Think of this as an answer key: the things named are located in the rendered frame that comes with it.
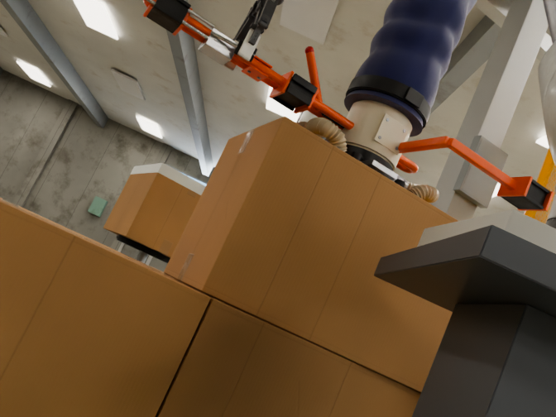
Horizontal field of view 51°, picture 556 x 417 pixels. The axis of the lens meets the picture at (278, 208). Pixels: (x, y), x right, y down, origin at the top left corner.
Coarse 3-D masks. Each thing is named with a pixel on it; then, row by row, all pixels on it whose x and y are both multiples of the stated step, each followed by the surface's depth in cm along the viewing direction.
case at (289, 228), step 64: (256, 128) 138; (256, 192) 120; (320, 192) 126; (384, 192) 131; (192, 256) 134; (256, 256) 120; (320, 256) 125; (320, 320) 125; (384, 320) 131; (448, 320) 138
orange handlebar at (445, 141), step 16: (144, 0) 129; (192, 32) 135; (208, 32) 133; (240, 64) 140; (256, 64) 137; (256, 80) 143; (272, 80) 140; (320, 112) 149; (336, 112) 146; (400, 144) 147; (416, 144) 141; (432, 144) 135; (448, 144) 131; (400, 160) 154; (480, 160) 134; (496, 176) 136
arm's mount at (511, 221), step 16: (448, 224) 99; (464, 224) 91; (480, 224) 84; (496, 224) 78; (512, 224) 75; (528, 224) 75; (544, 224) 75; (432, 240) 105; (528, 240) 75; (544, 240) 75
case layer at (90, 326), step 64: (0, 256) 99; (64, 256) 103; (128, 256) 173; (0, 320) 99; (64, 320) 103; (128, 320) 108; (192, 320) 113; (256, 320) 119; (0, 384) 99; (64, 384) 103; (128, 384) 108; (192, 384) 113; (256, 384) 119; (320, 384) 125; (384, 384) 132
